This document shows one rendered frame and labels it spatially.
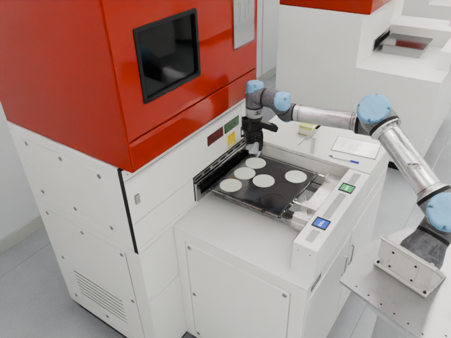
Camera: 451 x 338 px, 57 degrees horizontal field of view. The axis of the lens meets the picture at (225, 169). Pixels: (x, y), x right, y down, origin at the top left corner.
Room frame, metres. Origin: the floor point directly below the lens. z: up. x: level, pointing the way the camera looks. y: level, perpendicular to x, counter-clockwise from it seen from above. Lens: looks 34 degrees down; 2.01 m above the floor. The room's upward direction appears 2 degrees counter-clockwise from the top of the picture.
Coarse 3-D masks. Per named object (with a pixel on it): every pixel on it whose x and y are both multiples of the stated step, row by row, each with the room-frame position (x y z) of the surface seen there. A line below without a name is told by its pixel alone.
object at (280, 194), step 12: (252, 156) 1.74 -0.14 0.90; (252, 168) 1.64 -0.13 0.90; (264, 168) 1.63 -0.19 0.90; (276, 168) 1.63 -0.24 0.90; (288, 168) 1.63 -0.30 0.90; (240, 180) 1.54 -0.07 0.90; (252, 180) 1.54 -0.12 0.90; (276, 180) 1.53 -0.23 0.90; (288, 180) 1.53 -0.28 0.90; (228, 192) 1.45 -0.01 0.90; (240, 192) 1.45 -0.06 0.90; (252, 192) 1.45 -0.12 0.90; (264, 192) 1.44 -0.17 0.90; (276, 192) 1.44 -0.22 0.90; (288, 192) 1.44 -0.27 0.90; (252, 204) 1.37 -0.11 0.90; (264, 204) 1.37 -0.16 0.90; (276, 204) 1.36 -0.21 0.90; (288, 204) 1.36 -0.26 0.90
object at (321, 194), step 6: (324, 186) 1.50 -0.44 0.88; (330, 186) 1.50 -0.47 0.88; (318, 192) 1.46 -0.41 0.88; (324, 192) 1.45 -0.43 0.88; (312, 198) 1.42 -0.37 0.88; (318, 198) 1.42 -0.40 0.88; (324, 198) 1.42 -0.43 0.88; (318, 204) 1.38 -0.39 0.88; (294, 222) 1.27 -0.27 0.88; (300, 228) 1.25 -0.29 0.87
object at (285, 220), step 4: (220, 196) 1.52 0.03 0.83; (228, 200) 1.49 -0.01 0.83; (232, 200) 1.48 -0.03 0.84; (236, 204) 1.47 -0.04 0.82; (240, 204) 1.45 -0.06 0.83; (248, 208) 1.43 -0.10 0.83; (252, 208) 1.42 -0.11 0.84; (256, 212) 1.41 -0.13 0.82; (260, 212) 1.39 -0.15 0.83; (268, 216) 1.37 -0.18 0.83; (272, 216) 1.36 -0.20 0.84; (284, 216) 1.34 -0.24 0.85; (276, 220) 1.35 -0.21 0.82; (280, 220) 1.34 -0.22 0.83; (284, 220) 1.33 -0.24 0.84; (288, 220) 1.32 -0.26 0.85; (288, 224) 1.31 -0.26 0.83
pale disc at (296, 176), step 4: (288, 172) 1.59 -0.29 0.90; (292, 172) 1.59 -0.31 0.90; (296, 172) 1.59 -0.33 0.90; (300, 172) 1.59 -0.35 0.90; (288, 176) 1.56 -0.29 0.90; (292, 176) 1.56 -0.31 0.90; (296, 176) 1.56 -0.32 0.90; (300, 176) 1.56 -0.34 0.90; (304, 176) 1.55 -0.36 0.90; (292, 180) 1.53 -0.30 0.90; (296, 180) 1.53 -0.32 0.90; (300, 180) 1.52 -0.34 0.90; (304, 180) 1.52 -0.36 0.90
